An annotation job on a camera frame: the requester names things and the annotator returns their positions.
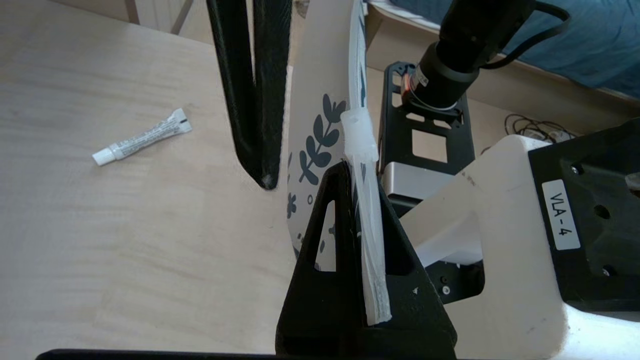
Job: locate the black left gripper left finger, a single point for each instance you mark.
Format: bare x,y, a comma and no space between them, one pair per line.
325,305

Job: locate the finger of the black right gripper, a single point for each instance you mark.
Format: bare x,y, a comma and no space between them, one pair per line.
272,75
235,75

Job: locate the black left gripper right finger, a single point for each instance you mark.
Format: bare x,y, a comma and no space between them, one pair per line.
415,315

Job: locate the white horse-print zipper pouch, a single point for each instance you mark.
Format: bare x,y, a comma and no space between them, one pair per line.
320,75

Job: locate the silver robot base box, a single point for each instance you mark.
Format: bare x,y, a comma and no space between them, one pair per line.
420,180

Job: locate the blue bed cover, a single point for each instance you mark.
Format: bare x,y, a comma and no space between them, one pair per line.
600,50

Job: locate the black labelled torso bracket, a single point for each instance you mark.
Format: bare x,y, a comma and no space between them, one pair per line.
600,215

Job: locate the beige bed frame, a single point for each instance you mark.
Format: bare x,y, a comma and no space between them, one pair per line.
525,95

